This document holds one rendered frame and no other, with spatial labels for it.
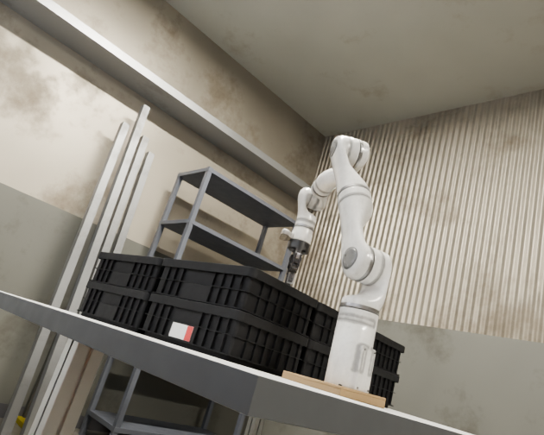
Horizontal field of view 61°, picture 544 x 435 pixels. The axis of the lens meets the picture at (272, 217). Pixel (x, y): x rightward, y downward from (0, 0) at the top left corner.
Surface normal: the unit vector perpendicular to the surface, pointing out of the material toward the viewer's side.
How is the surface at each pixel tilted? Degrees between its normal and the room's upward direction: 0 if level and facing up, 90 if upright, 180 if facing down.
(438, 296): 90
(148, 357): 90
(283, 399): 90
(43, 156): 90
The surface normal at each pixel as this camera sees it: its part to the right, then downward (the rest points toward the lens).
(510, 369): -0.68, -0.41
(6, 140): 0.68, -0.04
